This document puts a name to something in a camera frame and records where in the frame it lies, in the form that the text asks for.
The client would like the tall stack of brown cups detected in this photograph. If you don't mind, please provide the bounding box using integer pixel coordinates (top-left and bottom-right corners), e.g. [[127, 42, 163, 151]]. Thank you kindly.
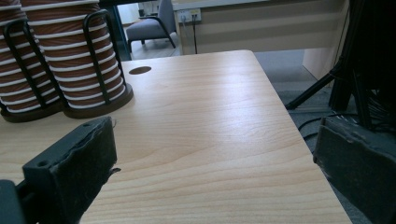
[[20, 0, 127, 110]]

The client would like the black power cable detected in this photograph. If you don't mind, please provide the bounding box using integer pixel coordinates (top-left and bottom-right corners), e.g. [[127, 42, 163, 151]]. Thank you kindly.
[[191, 13, 199, 56]]

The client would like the light wooden cabinet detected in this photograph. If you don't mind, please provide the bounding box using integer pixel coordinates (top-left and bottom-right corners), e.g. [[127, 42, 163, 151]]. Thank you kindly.
[[172, 0, 350, 56]]

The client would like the white wall socket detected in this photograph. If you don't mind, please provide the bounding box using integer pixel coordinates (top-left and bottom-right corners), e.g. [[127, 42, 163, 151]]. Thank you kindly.
[[177, 8, 203, 23]]

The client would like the short stack of brown cups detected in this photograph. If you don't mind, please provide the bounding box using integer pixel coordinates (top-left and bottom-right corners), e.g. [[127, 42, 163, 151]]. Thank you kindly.
[[0, 0, 61, 114]]

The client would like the black wire cup holder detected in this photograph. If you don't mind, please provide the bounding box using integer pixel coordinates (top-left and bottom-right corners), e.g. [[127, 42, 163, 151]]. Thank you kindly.
[[0, 8, 134, 123]]

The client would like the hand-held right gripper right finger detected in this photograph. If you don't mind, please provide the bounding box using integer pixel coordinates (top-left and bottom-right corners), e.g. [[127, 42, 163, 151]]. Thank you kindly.
[[313, 117, 396, 224]]

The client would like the black tripod stand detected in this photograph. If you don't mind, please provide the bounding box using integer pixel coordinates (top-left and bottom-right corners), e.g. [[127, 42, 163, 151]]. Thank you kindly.
[[284, 0, 396, 130]]

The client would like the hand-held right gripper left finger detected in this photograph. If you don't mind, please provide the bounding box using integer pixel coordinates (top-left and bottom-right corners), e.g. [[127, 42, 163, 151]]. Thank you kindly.
[[21, 117, 119, 224]]

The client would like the grey armchair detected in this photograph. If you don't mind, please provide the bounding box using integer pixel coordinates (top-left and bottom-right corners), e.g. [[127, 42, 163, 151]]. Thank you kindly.
[[125, 0, 177, 53]]

